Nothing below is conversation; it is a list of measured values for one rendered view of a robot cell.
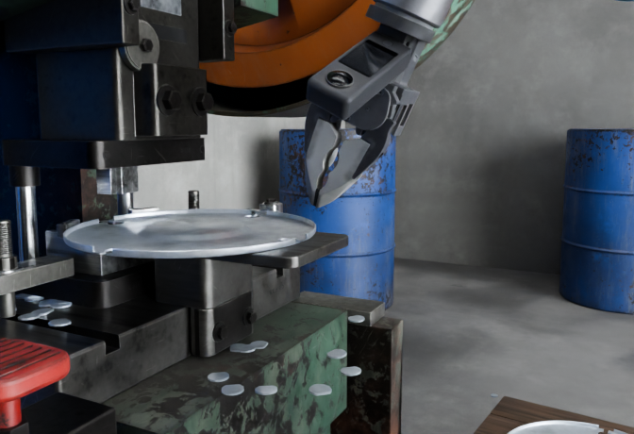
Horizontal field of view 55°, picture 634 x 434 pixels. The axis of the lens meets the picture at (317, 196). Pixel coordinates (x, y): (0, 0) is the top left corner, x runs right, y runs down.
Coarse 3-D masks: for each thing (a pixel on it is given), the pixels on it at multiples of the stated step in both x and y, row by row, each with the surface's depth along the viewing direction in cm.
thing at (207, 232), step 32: (96, 224) 77; (128, 224) 77; (160, 224) 74; (192, 224) 74; (224, 224) 74; (256, 224) 77; (288, 224) 77; (128, 256) 59; (160, 256) 58; (192, 256) 59
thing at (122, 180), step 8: (112, 168) 75; (120, 168) 75; (128, 168) 76; (136, 168) 78; (96, 176) 76; (104, 176) 75; (112, 176) 75; (120, 176) 75; (128, 176) 76; (136, 176) 78; (104, 184) 75; (112, 184) 75; (120, 184) 75; (128, 184) 76; (136, 184) 78; (104, 192) 75; (112, 192) 75; (120, 192) 76; (128, 192) 77
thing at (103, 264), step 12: (48, 240) 73; (60, 240) 72; (48, 252) 74; (60, 252) 73; (72, 252) 72; (84, 252) 71; (108, 252) 71; (84, 264) 71; (96, 264) 70; (108, 264) 71; (120, 264) 73; (132, 264) 74
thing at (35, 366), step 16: (0, 352) 40; (16, 352) 40; (32, 352) 40; (48, 352) 40; (64, 352) 40; (0, 368) 37; (16, 368) 37; (32, 368) 37; (48, 368) 38; (64, 368) 39; (0, 384) 36; (16, 384) 36; (32, 384) 37; (48, 384) 38; (0, 400) 36; (16, 400) 39; (0, 416) 39; (16, 416) 39
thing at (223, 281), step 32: (224, 256) 63; (256, 256) 61; (288, 256) 60; (320, 256) 64; (160, 288) 70; (192, 288) 67; (224, 288) 69; (192, 320) 68; (224, 320) 70; (192, 352) 68
